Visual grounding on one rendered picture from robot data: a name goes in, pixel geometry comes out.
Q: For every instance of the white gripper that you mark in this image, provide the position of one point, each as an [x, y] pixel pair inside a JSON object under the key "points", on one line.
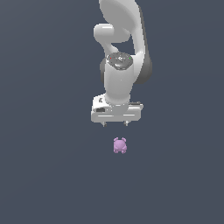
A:
{"points": [[116, 113]]}

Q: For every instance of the small pink toy figure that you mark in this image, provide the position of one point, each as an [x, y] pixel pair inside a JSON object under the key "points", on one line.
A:
{"points": [[120, 145]]}

